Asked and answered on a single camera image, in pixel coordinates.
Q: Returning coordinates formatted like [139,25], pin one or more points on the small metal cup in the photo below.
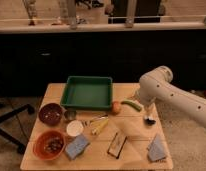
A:
[70,114]

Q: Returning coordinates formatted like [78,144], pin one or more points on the blue sponge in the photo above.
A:
[77,146]

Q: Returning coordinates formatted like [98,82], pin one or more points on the green plastic tray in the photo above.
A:
[87,93]

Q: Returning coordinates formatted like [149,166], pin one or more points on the white cup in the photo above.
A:
[74,128]

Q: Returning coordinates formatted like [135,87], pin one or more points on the purple bowl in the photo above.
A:
[50,114]

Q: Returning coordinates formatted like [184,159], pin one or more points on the orange fruit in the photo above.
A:
[116,107]

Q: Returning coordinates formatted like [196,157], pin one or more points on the wooden table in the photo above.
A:
[133,156]

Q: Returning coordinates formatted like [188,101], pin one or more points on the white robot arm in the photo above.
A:
[156,84]

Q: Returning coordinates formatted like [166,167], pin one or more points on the black framed brush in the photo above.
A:
[117,144]

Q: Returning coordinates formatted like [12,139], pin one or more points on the light blue folded cloth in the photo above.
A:
[156,150]

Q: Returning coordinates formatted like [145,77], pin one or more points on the orange bowl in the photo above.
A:
[49,145]

